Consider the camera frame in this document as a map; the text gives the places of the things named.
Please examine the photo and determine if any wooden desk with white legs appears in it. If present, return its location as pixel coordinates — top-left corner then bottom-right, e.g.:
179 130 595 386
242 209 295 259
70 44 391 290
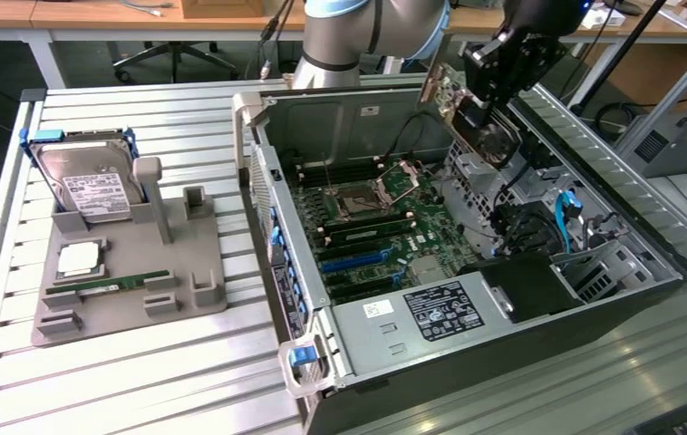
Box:
0 0 309 90

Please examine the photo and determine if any Nvidia graphics card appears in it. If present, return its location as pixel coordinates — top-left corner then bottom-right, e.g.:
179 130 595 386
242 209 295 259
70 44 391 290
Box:
419 62 526 172

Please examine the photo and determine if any metal disk bay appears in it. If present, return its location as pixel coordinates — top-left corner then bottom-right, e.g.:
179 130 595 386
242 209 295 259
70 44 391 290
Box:
549 239 683 305

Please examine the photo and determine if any green RAM stick on rack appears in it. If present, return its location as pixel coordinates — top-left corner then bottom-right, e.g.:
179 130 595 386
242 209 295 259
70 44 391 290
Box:
46 270 174 295

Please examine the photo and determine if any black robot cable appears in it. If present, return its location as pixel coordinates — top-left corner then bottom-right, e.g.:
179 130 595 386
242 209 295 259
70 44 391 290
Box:
366 0 383 53

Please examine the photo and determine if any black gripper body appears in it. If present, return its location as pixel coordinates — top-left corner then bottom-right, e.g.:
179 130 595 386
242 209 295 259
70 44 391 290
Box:
497 0 589 44

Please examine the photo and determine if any thin locking lever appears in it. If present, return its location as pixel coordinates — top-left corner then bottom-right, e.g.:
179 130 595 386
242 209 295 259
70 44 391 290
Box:
323 152 341 197

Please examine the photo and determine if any CPU socket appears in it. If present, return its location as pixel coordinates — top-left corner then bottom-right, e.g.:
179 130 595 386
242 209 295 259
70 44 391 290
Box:
331 183 391 214

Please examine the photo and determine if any aluminium profile frame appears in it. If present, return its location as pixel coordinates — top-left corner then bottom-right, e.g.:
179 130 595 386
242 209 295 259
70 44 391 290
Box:
613 51 687 150

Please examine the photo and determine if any grey parts rack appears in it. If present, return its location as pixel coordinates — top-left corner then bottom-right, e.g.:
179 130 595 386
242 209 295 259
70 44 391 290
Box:
30 156 229 348

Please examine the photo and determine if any black tripod pole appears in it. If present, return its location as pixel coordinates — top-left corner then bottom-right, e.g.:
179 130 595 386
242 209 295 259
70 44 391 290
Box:
567 0 667 117

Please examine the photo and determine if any silver CPU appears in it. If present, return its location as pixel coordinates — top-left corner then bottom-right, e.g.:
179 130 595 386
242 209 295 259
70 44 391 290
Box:
57 244 103 276

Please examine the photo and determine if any grey power supply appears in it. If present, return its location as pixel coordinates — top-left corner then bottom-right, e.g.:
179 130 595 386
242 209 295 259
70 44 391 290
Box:
326 271 518 377

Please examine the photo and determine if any black hanging cable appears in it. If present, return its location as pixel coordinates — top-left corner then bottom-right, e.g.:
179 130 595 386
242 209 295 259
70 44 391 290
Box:
255 0 297 82

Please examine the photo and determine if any wooden desk with clutter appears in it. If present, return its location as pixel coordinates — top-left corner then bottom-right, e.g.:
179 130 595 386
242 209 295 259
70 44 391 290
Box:
449 0 687 87

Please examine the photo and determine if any silver chipset heatsink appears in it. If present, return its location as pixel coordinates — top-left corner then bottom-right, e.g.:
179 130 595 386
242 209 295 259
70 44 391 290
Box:
409 258 449 281

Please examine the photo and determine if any hard disk with blue caddy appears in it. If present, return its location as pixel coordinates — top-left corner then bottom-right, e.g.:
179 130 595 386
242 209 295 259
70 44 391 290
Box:
19 127 150 224

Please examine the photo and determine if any dark power wire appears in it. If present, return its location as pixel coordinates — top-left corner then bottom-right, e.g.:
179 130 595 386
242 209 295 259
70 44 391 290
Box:
582 212 633 250

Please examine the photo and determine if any open PC case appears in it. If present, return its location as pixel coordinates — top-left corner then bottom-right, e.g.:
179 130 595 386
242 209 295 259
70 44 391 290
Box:
231 81 687 435

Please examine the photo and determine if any black wire bundle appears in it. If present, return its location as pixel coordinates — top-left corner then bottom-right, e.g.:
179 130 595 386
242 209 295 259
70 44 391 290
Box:
487 201 566 262

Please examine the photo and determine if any blue expansion slot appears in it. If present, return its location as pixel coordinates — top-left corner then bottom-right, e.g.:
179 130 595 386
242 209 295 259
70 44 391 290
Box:
318 253 390 275

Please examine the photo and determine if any black plastic shroud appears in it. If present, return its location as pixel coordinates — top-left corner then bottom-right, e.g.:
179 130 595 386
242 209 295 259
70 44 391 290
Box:
458 253 587 324

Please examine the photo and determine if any grey cable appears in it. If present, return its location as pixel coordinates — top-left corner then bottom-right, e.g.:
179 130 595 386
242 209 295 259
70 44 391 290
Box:
121 0 175 17

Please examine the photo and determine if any green motherboard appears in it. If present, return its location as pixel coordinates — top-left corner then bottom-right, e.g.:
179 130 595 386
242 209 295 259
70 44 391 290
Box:
286 153 485 305

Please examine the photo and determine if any white small box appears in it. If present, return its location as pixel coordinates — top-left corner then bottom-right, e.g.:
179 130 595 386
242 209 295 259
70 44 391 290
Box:
582 8 627 29

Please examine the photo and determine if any blue SATA wire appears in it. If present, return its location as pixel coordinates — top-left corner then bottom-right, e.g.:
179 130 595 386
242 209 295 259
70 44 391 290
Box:
553 189 579 256

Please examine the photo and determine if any cardboard box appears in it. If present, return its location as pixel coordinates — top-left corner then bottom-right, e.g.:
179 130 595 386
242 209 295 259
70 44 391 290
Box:
181 0 267 20

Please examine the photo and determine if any metal socket cover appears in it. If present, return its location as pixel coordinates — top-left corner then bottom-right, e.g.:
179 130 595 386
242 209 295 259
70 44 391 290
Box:
375 159 425 204

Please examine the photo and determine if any black office chair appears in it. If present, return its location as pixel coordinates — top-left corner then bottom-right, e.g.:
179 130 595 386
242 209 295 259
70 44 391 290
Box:
111 39 241 83

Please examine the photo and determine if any long black expansion slot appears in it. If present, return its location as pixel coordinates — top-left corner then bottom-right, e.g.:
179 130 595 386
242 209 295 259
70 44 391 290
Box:
331 284 405 304
325 271 398 292

